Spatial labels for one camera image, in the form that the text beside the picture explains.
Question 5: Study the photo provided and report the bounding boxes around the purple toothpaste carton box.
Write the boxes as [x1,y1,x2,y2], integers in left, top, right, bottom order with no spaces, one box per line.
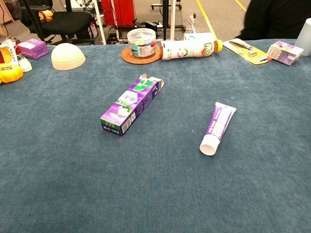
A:
[100,73,165,136]

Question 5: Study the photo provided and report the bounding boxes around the purple white toothpaste tube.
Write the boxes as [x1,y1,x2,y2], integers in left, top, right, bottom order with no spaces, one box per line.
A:
[199,101,237,156]

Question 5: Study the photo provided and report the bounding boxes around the white bottle yellow cap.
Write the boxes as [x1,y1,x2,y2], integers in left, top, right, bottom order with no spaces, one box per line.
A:
[160,39,224,61]

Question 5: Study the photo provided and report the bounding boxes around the small purple box left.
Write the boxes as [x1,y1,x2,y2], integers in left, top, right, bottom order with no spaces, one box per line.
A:
[17,38,50,60]

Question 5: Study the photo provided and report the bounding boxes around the round woven coaster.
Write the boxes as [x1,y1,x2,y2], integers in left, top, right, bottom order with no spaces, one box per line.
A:
[121,45,164,65]

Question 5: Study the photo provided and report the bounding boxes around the blue table cloth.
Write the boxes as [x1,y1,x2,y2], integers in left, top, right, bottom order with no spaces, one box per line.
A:
[0,38,311,233]

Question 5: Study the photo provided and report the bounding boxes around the clear plastic jar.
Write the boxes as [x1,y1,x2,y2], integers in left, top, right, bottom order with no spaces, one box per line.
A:
[127,28,157,58]

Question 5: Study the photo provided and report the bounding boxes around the white tissue pack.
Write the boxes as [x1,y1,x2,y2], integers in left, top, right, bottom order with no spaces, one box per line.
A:
[184,32,216,41]

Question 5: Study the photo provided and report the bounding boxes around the black wheeled stand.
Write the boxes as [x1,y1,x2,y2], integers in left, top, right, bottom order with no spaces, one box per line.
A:
[151,0,187,41]

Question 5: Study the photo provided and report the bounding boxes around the white power strip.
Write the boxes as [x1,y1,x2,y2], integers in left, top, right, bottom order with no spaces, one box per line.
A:
[189,12,197,33]

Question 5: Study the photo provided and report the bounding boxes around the white upturned bowl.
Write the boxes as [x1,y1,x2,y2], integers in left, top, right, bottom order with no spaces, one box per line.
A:
[51,43,86,71]

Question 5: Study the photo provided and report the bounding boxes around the white black printed bag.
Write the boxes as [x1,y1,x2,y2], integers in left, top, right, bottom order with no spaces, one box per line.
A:
[87,21,99,39]

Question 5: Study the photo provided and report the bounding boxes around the red cabinet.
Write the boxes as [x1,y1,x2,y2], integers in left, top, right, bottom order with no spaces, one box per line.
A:
[101,0,137,28]

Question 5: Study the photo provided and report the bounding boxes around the razor on yellow card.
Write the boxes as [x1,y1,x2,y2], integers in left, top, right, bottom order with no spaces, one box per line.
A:
[223,38,273,66]

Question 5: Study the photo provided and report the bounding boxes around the black office chair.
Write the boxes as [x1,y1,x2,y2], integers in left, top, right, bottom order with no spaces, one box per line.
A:
[19,0,95,46]

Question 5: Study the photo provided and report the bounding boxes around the pale green white brush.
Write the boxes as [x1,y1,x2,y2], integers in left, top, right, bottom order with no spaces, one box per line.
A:
[18,54,33,73]

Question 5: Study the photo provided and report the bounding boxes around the small purple white carton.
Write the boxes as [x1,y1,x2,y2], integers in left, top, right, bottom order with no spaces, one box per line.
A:
[266,40,305,67]

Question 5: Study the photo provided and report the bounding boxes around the brown yellow plush toy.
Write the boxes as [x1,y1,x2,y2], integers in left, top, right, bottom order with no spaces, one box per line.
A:
[38,10,54,23]

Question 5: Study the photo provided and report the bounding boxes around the yellow pumpkin toy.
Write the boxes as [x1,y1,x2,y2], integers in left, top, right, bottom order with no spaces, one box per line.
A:
[0,64,24,84]

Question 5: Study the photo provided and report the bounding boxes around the person in black clothes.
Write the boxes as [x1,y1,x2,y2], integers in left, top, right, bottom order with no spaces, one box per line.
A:
[235,0,311,41]

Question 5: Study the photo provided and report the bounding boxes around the white red snack bag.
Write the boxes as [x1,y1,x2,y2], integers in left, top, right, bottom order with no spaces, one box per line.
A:
[0,39,19,71]

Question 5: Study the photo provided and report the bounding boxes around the pale blue cylinder cup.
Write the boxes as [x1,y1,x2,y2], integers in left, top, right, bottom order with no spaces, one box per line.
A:
[294,18,311,50]

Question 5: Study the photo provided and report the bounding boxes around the wooden board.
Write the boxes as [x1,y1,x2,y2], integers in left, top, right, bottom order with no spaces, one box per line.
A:
[0,0,15,37]

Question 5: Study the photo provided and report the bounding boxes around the white metal post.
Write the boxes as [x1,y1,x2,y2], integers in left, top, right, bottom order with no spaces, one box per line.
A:
[93,0,107,45]
[170,0,177,41]

